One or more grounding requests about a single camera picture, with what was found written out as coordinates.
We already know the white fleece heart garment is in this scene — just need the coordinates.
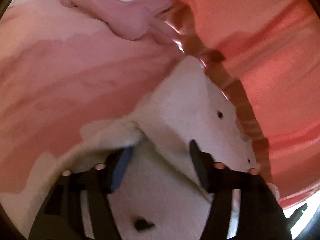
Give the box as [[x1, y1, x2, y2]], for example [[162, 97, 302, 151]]
[[1, 57, 257, 239]]

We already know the pink bed blanket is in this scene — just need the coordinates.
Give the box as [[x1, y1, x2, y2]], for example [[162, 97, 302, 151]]
[[1, 0, 183, 193]]

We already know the orange curtain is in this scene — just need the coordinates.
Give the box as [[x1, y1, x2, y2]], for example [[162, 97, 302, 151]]
[[158, 0, 319, 207]]

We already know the pink pouch with white button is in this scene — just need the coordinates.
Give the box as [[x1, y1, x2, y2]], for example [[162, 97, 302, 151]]
[[61, 0, 178, 43]]

